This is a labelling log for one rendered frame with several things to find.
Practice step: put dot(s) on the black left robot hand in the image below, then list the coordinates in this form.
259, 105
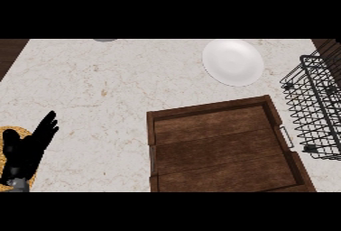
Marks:
27, 147

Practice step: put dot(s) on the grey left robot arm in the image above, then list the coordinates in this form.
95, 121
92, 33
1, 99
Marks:
18, 184

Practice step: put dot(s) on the brown wooden tray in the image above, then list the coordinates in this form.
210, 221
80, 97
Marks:
222, 147

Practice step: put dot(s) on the yellow woven placemat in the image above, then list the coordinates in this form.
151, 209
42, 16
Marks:
7, 168

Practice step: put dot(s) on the grey round object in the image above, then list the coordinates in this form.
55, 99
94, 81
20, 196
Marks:
105, 39

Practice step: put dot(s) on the white plate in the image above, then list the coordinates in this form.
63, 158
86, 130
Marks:
232, 62

